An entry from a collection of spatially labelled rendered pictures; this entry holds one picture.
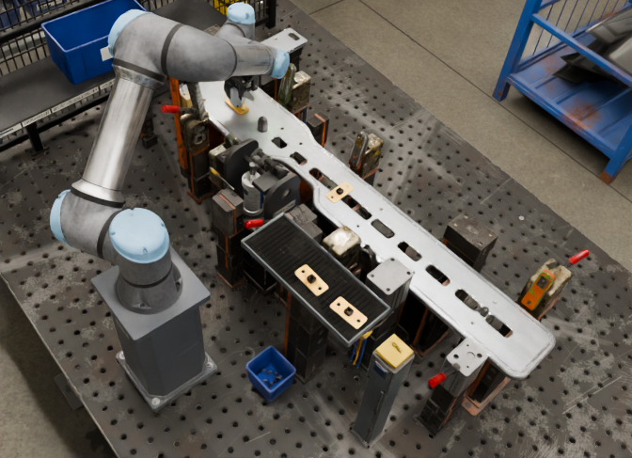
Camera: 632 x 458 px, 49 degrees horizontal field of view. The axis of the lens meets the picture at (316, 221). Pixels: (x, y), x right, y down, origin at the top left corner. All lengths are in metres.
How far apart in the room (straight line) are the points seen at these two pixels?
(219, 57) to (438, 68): 2.70
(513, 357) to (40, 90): 1.58
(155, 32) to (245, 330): 0.94
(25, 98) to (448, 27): 2.82
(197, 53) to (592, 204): 2.54
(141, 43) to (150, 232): 0.40
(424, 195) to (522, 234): 0.36
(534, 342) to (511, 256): 0.58
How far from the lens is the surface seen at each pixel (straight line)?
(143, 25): 1.55
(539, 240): 2.45
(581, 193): 3.68
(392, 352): 1.55
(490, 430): 2.04
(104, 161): 1.56
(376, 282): 1.69
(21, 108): 2.28
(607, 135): 3.79
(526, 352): 1.82
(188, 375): 1.95
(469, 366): 1.69
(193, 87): 2.03
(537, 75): 3.99
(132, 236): 1.50
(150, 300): 1.62
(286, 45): 2.48
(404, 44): 4.24
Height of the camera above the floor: 2.51
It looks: 51 degrees down
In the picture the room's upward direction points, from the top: 7 degrees clockwise
